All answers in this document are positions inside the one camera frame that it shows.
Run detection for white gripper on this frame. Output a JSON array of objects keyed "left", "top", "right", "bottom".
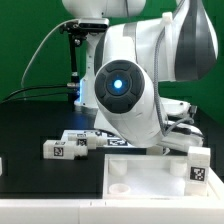
[{"left": 158, "top": 98, "right": 204, "bottom": 152}]

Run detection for white square table top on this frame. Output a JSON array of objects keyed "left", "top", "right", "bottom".
[{"left": 103, "top": 154, "right": 224, "bottom": 201}]

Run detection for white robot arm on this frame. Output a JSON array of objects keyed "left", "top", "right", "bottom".
[{"left": 62, "top": 0, "right": 218, "bottom": 151}]

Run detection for white left fence piece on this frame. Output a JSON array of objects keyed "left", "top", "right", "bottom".
[{"left": 0, "top": 157, "right": 3, "bottom": 176}]

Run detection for white front fence bar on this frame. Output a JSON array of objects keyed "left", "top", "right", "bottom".
[{"left": 0, "top": 199, "right": 224, "bottom": 224}]

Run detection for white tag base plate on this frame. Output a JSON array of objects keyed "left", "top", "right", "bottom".
[{"left": 61, "top": 130, "right": 132, "bottom": 149}]

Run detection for grey camera cable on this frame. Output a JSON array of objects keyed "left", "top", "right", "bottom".
[{"left": 20, "top": 18, "right": 80, "bottom": 90}]

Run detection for black cables on table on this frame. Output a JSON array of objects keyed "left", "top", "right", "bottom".
[{"left": 0, "top": 84, "right": 73, "bottom": 104}]

